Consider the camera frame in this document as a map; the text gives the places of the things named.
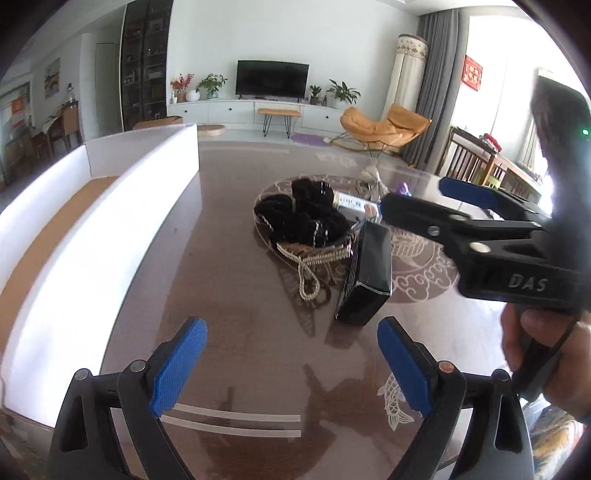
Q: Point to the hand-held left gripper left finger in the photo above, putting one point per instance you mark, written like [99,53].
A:
[178,367]

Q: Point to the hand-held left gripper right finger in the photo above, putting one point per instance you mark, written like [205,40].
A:
[406,364]

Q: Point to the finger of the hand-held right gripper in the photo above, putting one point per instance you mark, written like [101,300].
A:
[466,190]
[415,214]

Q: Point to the purple toy wand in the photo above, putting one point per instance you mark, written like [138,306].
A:
[405,188]

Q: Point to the silver rhinestone bow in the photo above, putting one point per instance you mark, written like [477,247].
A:
[373,182]

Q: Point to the black rectangular box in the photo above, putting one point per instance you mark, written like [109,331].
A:
[369,258]

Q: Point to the blue and white carton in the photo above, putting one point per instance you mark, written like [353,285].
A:
[351,202]

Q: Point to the black sequined scrunchie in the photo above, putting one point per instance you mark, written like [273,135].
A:
[304,221]

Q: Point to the white cardboard storage box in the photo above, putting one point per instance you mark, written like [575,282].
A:
[115,230]

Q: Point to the brown patterned glass desktop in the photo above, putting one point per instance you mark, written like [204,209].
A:
[231,300]

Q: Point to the person's right hand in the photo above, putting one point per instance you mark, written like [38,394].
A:
[570,383]

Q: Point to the dark wooden chair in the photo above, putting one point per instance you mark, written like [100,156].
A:
[466,159]

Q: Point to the white paper strip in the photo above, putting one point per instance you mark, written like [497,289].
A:
[240,415]
[231,429]

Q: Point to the orange lounge chair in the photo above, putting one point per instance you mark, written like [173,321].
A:
[369,127]

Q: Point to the red window decoration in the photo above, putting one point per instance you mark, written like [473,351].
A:
[473,73]

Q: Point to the grey curtain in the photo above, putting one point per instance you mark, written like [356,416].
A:
[441,69]

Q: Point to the purple floor mat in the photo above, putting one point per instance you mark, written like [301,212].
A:
[309,138]

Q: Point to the covered standing air conditioner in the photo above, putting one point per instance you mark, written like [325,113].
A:
[408,69]

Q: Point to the large leafy potted plant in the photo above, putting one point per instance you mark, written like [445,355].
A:
[342,92]

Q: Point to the small potted plant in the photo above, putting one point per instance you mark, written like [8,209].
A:
[315,92]

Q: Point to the patterned yellow cloth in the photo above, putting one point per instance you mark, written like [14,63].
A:
[554,438]

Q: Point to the wooden bench with hairpin legs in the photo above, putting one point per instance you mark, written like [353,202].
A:
[279,111]

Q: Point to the black flat television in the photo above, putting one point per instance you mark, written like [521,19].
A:
[271,78]

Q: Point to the white television cabinet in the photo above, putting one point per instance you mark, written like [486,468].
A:
[221,110]

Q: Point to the round wooden stool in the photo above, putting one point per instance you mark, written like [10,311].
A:
[211,129]

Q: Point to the green potted plant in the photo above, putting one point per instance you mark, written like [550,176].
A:
[211,84]

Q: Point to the brown cardboard box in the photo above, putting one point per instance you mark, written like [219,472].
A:
[157,122]

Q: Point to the white round vase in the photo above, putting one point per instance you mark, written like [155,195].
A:
[192,96]

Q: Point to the red flower arrangement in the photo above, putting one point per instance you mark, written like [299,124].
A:
[181,83]

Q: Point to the dark glass display cabinet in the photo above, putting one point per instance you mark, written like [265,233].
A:
[145,69]

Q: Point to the red door poster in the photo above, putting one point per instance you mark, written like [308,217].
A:
[18,113]

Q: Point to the framed wall painting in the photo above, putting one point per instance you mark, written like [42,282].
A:
[52,77]

